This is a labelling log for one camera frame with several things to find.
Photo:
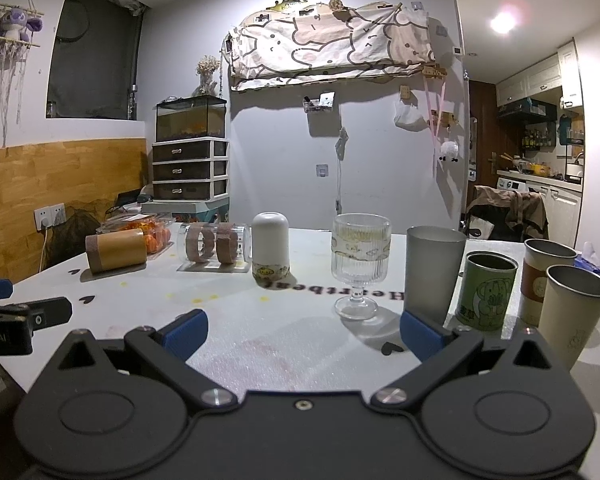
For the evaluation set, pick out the grey frosted cup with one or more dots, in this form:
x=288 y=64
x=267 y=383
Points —
x=432 y=270

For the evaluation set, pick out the cream paper cup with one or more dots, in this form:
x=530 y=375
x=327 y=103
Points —
x=572 y=317

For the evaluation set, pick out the clear glass cup brown bands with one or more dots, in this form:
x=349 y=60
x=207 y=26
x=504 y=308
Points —
x=212 y=247

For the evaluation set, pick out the purple plush toy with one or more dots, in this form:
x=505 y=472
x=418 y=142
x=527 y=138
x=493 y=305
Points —
x=14 y=22

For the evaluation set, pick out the white wall socket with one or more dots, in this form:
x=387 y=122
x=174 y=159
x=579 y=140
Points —
x=50 y=216

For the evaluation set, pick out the white plastic bag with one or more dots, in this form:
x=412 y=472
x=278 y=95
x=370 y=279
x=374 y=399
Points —
x=407 y=112

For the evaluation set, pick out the blue tissue pack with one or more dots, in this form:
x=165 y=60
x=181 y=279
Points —
x=591 y=261

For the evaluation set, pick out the vase of dried flowers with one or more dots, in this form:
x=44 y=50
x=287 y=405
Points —
x=207 y=74

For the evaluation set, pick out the glass fish tank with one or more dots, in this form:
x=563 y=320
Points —
x=190 y=119

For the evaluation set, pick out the white kitchen wall cabinets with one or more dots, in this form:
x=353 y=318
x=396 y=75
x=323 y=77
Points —
x=535 y=77

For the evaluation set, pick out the chair draped with clothes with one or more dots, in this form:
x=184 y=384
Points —
x=510 y=215

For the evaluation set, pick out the round ceiling light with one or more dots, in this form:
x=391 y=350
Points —
x=502 y=22

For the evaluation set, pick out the white cup yellow print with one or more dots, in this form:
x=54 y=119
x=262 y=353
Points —
x=271 y=245

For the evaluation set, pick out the white washing machine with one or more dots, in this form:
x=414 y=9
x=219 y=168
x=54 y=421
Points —
x=514 y=184

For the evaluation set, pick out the macrame wall hanging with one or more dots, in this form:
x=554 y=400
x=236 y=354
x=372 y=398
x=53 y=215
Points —
x=0 y=60

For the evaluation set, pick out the laptop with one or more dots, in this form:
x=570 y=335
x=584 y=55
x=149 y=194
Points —
x=130 y=198

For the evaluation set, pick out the clear wall hook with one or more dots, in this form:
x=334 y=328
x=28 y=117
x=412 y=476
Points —
x=321 y=170

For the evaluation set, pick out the gold crown decoration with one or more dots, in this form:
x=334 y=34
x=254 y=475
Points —
x=290 y=3

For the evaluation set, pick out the white drawer unit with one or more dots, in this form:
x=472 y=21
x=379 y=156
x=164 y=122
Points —
x=190 y=169

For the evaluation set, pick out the steel cup brown sleeve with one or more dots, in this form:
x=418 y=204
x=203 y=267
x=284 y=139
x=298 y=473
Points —
x=540 y=280

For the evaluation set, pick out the clear box of oranges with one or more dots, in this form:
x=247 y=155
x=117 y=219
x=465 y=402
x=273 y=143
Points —
x=147 y=232

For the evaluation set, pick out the white plush sheep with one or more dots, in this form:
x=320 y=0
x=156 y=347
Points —
x=449 y=150

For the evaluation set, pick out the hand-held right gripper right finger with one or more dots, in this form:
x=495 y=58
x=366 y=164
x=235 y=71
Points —
x=419 y=334

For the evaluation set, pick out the printed cartoon cloth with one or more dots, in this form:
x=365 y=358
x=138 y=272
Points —
x=330 y=45

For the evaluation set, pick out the ribbed glass goblet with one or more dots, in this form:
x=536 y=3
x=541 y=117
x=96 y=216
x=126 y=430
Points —
x=360 y=260

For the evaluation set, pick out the bamboo cup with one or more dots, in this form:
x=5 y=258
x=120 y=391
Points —
x=116 y=251

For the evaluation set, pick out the dark mesh bag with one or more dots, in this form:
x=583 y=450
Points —
x=70 y=237

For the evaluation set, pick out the green printed cup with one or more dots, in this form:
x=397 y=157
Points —
x=486 y=292

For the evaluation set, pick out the dark window cover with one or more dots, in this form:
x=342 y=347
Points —
x=95 y=50

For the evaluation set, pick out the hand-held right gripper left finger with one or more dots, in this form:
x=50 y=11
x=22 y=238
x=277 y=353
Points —
x=187 y=334

